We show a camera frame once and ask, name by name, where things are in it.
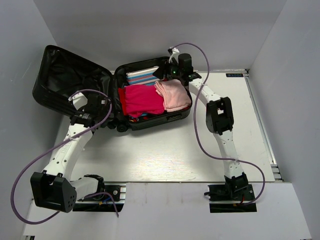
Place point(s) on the black hard-shell suitcase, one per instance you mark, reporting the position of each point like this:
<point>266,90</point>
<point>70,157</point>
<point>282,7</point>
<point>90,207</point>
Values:
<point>62,73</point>

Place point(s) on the magenta garment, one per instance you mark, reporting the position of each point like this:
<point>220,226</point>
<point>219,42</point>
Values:
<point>142,99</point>

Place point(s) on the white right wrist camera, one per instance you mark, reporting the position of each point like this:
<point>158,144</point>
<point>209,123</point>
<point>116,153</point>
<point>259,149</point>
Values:
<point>173,51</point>

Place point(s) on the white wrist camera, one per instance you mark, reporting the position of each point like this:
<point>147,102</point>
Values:
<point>78,100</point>
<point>173,51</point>

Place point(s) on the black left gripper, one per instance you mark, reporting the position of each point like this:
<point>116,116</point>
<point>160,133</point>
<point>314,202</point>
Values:
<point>105,112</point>

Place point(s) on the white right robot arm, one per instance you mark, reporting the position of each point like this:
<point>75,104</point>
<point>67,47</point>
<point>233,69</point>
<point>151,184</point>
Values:
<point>219,118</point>

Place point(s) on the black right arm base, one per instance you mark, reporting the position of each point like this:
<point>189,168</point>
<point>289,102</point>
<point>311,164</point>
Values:
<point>222,200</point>

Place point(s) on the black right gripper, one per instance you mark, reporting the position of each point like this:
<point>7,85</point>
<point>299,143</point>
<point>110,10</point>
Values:
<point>159,73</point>

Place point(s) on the first aid tin box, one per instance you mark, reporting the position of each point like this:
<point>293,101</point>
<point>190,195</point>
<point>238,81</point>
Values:
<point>142,77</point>

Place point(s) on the pink towel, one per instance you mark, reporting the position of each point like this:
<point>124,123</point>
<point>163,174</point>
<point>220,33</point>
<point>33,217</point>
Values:
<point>175,96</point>

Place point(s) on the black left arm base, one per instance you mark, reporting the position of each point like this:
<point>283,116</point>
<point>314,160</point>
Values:
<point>111,202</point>

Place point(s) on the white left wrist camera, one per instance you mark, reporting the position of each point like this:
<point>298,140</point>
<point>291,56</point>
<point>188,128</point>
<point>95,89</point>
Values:
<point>78,100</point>

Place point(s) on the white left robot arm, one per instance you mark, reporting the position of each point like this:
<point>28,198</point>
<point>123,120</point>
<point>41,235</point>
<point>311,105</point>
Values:
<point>53,188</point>

